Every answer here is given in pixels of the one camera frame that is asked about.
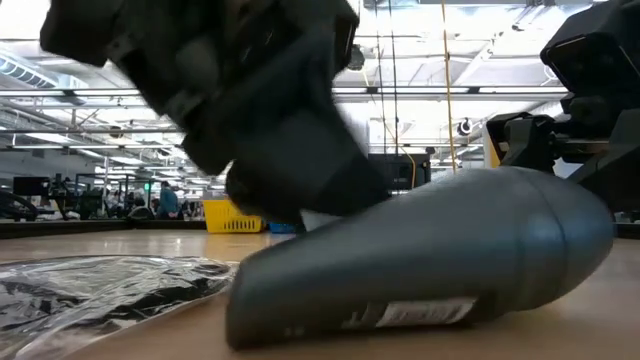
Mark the black control box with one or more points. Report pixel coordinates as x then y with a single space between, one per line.
405 171

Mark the black monitor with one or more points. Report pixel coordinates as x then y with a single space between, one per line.
31 186

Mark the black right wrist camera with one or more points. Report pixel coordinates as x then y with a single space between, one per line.
595 47

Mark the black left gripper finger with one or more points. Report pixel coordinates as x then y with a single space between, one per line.
310 170
215 150

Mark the yellow plastic basket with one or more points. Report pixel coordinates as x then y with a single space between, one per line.
227 217

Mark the large yellow bottle white cap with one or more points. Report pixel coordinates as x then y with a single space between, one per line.
492 147

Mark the black hair net clear packet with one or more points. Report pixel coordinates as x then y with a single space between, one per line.
100 295

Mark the dark grey travel bottle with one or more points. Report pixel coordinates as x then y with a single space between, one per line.
425 250

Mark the black hanging ceiling device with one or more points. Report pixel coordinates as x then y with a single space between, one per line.
465 126
357 57

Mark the blue plastic basket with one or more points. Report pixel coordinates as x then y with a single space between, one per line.
281 228

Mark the person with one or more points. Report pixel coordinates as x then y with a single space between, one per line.
168 200

